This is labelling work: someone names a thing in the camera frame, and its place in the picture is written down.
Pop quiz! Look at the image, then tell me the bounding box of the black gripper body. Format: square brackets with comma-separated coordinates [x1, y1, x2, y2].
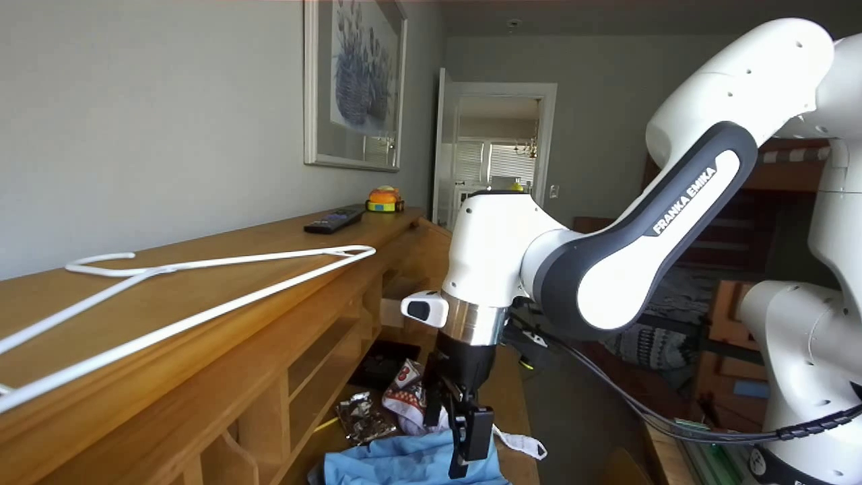
[434, 333, 497, 405]

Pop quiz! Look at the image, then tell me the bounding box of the blue cloth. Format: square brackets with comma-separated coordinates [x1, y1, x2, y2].
[323, 432, 510, 485]

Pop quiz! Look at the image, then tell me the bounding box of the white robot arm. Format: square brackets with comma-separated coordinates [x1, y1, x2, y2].
[420, 18, 862, 485]

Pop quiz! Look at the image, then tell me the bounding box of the crumpled snack wrapper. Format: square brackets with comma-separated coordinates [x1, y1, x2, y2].
[337, 358, 426, 445]

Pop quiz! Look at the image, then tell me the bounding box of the white paper tag strip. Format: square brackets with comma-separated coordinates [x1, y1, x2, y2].
[493, 429, 547, 461]

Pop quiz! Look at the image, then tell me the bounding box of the white plastic hanger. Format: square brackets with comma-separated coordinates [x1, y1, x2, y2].
[0, 246, 376, 412]

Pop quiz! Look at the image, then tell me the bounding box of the yellow green toy block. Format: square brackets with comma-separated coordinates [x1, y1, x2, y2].
[368, 185, 405, 212]

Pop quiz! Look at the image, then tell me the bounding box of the black remote control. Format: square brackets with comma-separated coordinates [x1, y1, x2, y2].
[304, 204, 365, 235]

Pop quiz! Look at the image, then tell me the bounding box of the wooden hutch desk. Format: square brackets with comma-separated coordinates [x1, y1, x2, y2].
[0, 212, 451, 485]

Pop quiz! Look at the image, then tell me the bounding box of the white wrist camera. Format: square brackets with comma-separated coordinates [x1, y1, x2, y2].
[403, 292, 451, 328]

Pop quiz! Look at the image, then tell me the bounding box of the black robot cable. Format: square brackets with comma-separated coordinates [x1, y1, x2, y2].
[501, 305, 862, 453]

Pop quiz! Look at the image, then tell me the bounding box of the white door frame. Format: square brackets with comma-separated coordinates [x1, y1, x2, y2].
[431, 69, 559, 230]

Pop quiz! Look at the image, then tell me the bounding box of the framed wall picture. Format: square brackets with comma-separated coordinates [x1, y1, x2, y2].
[302, 0, 411, 173]

